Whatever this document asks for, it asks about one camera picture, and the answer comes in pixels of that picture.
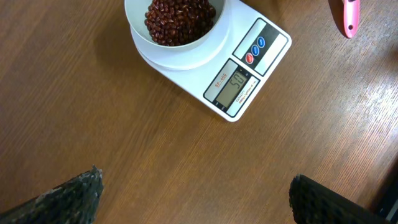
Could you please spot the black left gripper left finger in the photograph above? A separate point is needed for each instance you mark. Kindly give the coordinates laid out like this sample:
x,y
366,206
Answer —
x,y
73,202

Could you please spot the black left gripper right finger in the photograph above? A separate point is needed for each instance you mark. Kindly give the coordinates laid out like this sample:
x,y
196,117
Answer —
x,y
312,203

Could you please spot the pink measuring scoop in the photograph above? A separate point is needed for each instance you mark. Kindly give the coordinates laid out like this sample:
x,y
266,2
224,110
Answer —
x,y
351,16

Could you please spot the white digital kitchen scale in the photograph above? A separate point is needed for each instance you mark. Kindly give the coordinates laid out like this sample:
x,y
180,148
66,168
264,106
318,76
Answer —
x,y
230,67

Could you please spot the white bowl on scale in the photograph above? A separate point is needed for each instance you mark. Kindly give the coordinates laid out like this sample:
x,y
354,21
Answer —
x,y
135,12

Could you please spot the red beans in bowl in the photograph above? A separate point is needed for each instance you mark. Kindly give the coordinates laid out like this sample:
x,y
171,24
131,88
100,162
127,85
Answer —
x,y
179,22

